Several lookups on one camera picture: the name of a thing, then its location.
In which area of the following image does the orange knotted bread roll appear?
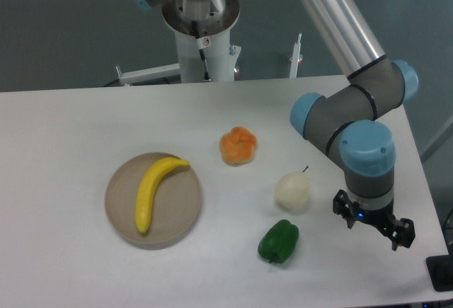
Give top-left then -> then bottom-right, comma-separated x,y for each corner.
219,127 -> 258,166

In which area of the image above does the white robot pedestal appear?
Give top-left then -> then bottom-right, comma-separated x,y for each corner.
117,29 -> 241,86

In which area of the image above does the white pear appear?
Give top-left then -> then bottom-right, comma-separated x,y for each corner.
274,166 -> 311,214

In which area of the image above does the yellow banana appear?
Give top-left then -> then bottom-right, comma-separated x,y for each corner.
134,157 -> 190,234

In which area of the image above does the green bell pepper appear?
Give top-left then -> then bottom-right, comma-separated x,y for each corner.
258,219 -> 299,264

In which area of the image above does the white bracket post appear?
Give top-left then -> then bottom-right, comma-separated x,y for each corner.
289,33 -> 303,79

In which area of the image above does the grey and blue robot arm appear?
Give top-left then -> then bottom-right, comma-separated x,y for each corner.
136,0 -> 418,248

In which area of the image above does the black device at table edge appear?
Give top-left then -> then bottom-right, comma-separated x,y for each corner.
425,255 -> 452,292

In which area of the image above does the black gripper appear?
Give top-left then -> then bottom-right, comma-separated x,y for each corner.
333,189 -> 415,251

